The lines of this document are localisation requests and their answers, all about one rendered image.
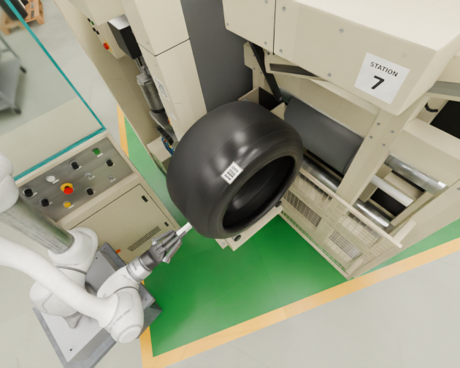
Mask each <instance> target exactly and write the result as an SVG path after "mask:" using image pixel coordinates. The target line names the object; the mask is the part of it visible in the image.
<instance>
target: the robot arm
mask: <svg viewBox="0 0 460 368"><path fill-rule="evenodd" d="M13 172H14V168H13V164H12V162H11V161H10V159H9V158H8V157H6V156H5V155H4V154H3V153H0V221H1V222H2V223H4V224H6V225H7V226H9V227H10V228H12V229H14V230H16V231H18V232H19V233H21V234H22V235H24V236H26V237H28V238H29V239H31V240H33V241H35V242H36V243H38V244H40V245H41V246H43V247H44V248H47V249H48V254H49V257H51V259H52V262H53V264H52V263H51V262H50V261H48V260H47V259H46V258H45V257H43V256H41V255H40V254H38V253H37V252H35V251H33V250H31V249H29V248H27V247H25V246H23V245H21V244H18V243H16V242H13V241H12V240H10V239H7V238H6V237H3V236H1V235H0V265H2V266H6V267H12V268H14V269H18V270H20V271H21V272H24V273H25V274H27V275H28V276H30V277H31V278H33V279H34V280H35V282H34V284H33V285H32V287H31V289H30V291H29V295H28V296H29V300H30V302H31V303H32V305H33V306H34V307H35V308H36V309H38V310H39V311H40V312H42V313H45V314H48V315H54V316H61V317H62V318H63V319H64V320H65V321H66V322H67V323H68V325H69V328H71V329H73V328H75V327H76V326H77V324H78V322H79V321H80V319H81V318H82V317H83V316H85V317H87V318H95V319H96V320H98V322H99V325H100V327H103V328H105V329H106V330H107V331H108V332H109V333H111V336H112V338H113V339H114V340H115V341H116V342H119V343H127V342H130V341H132V340H134V339H135V338H136V337H137V336H138V335H139V333H140V332H141V329H142V327H143V323H144V311H143V306H142V300H141V298H140V296H139V284H140V283H141V282H142V281H143V280H144V279H145V278H146V277H147V276H148V275H149V274H150V273H151V272H152V269H154V268H155V267H156V266H157V265H158V264H159V263H161V262H163V261H165V262H166V263H170V261H171V259H172V257H173V255H174V254H175V253H176V252H177V250H178V249H179V248H180V246H181V245H182V243H183V242H182V238H183V237H184V236H185V235H186V234H187V231H188V230H190V229H191V228H192V226H191V224H190V223H189V222H188V223H187V224H186V225H184V227H180V228H179V229H178V230H177V231H173V230H172V229H171V230H169V231H167V232H166V233H164V234H162V235H160V236H158V237H156V238H152V239H151V241H153V244H152V245H151V246H150V248H149V249H148V250H146V251H145V252H144V253H143V254H142V255H141V256H137V257H136V258H134V259H133V260H132V261H131V262H129V263H128V264H127V265H126V266H124V267H122V268H120V269H119V270H118V271H116V272H115V273H114V274H113V275H111V276H110V277H109V278H108V279H107V280H106V281H105V282H104V283H103V285H102V286H101V288H100V289H99V291H98V292H96V291H95V290H94V289H93V288H92V287H91V286H90V285H88V284H87V283H86V282H85V276H86V274H87V272H88V270H89V268H90V266H91V264H92V262H93V259H94V256H95V254H96V250H97V247H98V236H97V234H96V232H95V231H93V230H92V229H89V228H85V227H79V228H76V229H72V230H68V231H67V230H65V229H64V228H62V227H61V226H59V225H58V224H57V223H56V222H55V221H53V220H52V219H51V218H49V217H48V216H47V215H46V214H44V213H43V212H42V211H41V210H40V209H38V208H37V207H35V206H34V205H33V204H32V203H31V202H29V201H28V200H27V199H25V198H24V197H23V196H21V195H20V194H19V190H18V187H17V186H16V183H15V180H14V178H13V176H12V174H13ZM175 237H176V238H175ZM165 238H166V239H165ZM163 239H164V241H163V242H161V243H159V244H156V243H158V242H160V241H161V240H163ZM167 244H168V245H167ZM172 247H173V248H172ZM171 248H172V249H171ZM170 249H171V250H170ZM169 250H170V252H169ZM167 252H169V253H168V255H167V256H166V253H167ZM165 256H166V257H165Z"/></svg>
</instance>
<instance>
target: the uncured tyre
mask: <svg viewBox="0 0 460 368"><path fill-rule="evenodd" d="M302 160H303V147H302V138H301V137H300V135H299V133H298V132H297V131H296V129H295V128H294V127H293V126H291V125H290V124H288V123H286V122H285V121H284V120H282V119H281V118H279V117H278V116H276V115H275V114H274V113H272V112H270V111H269V110H268V109H266V108H265V107H263V106H261V105H260V104H257V103H254V102H251V101H233V102H230V103H227V104H224V105H222V106H219V107H217V108H216V109H214V110H212V111H210V112H208V113H207V114H206V115H204V116H202V117H201V118H200V119H198V120H197V122H195V123H194V124H193V125H192V126H191V127H190V128H189V130H187V132H185V134H184V135H183V137H182V138H181V140H180V141H179V142H178V144H177V147H176V148H175V151H174V152H173V154H172V157H171V159H170V162H169V165H168V169H167V174H166V186H167V189H168V192H169V195H171V196H170V198H171V200H172V201H173V203H174V204H175V205H176V207H177V208H178V210H179V211H181V213H182V214H183V215H184V217H185V218H186V220H187V221H188V222H189V223H190V224H191V225H192V226H194V227H195V228H196V229H197V231H196V230H195V229H194V230H195V231H196V232H198V233H199V234H201V235H202V236H203V237H206V238H210V239H227V238H230V237H234V236H236V235H238V234H240V233H242V232H243V231H245V230H247V229H249V228H250V227H251V226H252V225H254V224H255V223H257V222H258V221H259V220H261V219H262V218H263V217H264V216H265V215H266V214H267V213H268V212H269V211H270V210H271V209H272V208H273V207H274V206H275V205H276V204H277V203H278V202H279V201H280V200H281V198H282V197H283V196H284V194H285V193H286V191H287V190H288V189H289V188H290V186H291V184H292V183H293V181H294V180H295V178H296V176H297V174H298V172H299V170H300V167H301V165H302ZM233 162H234V163H236V164H237V165H238V166H239V167H240V168H241V169H242V170H243V171H242V172H241V173H240V174H239V175H238V176H237V177H236V178H235V180H234V181H233V182H232V183H231V184H229V183H228V182H227V181H226V180H225V179H223V178H222V177H221V175H222V174H223V173H224V172H225V171H226V170H227V169H228V167H229V166H230V165H231V164H232V163H233ZM176 202H177V203H176Z"/></svg>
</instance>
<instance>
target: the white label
mask: <svg viewBox="0 0 460 368"><path fill-rule="evenodd" d="M242 171H243V170H242V169H241V168H240V167H239V166H238V165H237V164H236V163H234V162H233V163H232V164H231V165H230V166H229V167H228V169H227V170H226V171H225V172H224V173H223V174H222V175H221V177H222V178H223V179H225V180H226V181H227V182H228V183H229V184H231V183H232V182H233V181H234V180H235V178H236V177H237V176H238V175H239V174H240V173H241V172H242Z"/></svg>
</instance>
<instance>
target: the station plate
mask: <svg viewBox="0 0 460 368"><path fill-rule="evenodd" d="M409 71H410V69H407V68H404V67H403V66H400V65H398V64H395V63H392V62H390V61H387V60H385V59H383V58H380V57H378V56H376V55H373V54H371V53H367V54H366V56H365V59H364V62H363V64H362V66H361V69H360V72H359V75H358V77H357V80H356V83H355V85H354V87H356V88H358V89H360V90H362V91H364V92H366V93H368V94H370V95H372V96H374V97H376V98H378V99H380V100H382V101H384V102H386V103H388V104H391V103H392V101H393V100H394V97H395V95H396V94H397V92H398V90H399V89H400V87H401V85H402V83H403V82H404V80H405V78H406V76H407V75H408V73H409Z"/></svg>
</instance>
